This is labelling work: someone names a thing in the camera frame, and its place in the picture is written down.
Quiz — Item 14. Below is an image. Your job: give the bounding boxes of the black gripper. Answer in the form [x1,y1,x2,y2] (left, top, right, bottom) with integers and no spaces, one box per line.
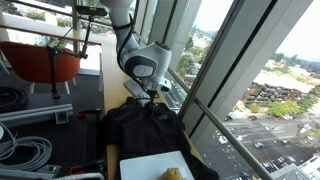
[144,90,159,109]

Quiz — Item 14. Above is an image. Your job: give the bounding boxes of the black zip jumper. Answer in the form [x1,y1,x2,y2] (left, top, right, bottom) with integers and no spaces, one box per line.
[97,99,220,180]

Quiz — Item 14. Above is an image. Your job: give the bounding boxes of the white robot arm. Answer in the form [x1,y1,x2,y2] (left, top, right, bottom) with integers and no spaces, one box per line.
[99,0,172,106]

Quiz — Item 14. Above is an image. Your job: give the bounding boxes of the red black clamp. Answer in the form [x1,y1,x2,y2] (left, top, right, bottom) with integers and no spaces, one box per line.
[76,108,102,158]
[69,160,104,175]

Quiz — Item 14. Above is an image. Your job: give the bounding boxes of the white flat board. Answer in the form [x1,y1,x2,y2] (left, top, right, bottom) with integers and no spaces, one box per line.
[120,151,194,180]

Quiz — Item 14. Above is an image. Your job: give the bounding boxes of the yellow block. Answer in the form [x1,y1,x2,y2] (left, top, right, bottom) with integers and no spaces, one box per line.
[162,168,182,180]

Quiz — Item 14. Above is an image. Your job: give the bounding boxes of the red black clamp near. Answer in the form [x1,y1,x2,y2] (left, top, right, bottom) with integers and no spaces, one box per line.
[69,160,104,175]

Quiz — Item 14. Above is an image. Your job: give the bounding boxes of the grey window handrail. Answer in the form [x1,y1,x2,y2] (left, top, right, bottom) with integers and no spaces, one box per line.
[179,98,274,180]

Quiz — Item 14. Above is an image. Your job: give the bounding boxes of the orange chair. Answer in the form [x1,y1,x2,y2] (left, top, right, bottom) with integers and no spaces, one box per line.
[1,41,80,89]

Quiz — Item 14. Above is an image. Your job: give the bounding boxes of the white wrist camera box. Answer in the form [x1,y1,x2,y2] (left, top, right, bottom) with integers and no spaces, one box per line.
[124,79,151,106]

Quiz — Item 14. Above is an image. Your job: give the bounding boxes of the black camera tripod stand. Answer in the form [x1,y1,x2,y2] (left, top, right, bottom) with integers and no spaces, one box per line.
[46,5,107,99]

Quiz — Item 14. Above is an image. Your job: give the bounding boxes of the aluminium extrusion rail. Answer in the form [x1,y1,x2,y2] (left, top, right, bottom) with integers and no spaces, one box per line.
[0,104,73,127]

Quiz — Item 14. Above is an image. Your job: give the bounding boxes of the grey coiled cable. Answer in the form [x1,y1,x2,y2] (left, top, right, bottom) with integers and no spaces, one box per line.
[0,121,53,173]

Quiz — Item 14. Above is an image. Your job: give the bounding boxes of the black coiled cable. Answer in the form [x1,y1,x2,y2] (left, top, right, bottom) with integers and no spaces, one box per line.
[0,85,30,114]

